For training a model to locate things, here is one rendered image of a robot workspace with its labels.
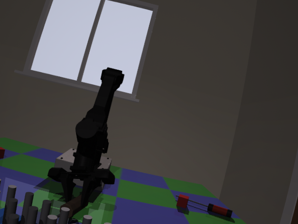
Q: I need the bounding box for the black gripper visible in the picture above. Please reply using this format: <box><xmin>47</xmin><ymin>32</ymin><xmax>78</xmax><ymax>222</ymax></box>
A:
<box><xmin>48</xmin><ymin>149</ymin><xmax>115</xmax><ymax>207</ymax></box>

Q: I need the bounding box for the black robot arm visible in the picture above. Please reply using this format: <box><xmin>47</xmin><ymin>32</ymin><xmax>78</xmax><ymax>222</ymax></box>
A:
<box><xmin>75</xmin><ymin>67</ymin><xmax>124</xmax><ymax>173</ymax></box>

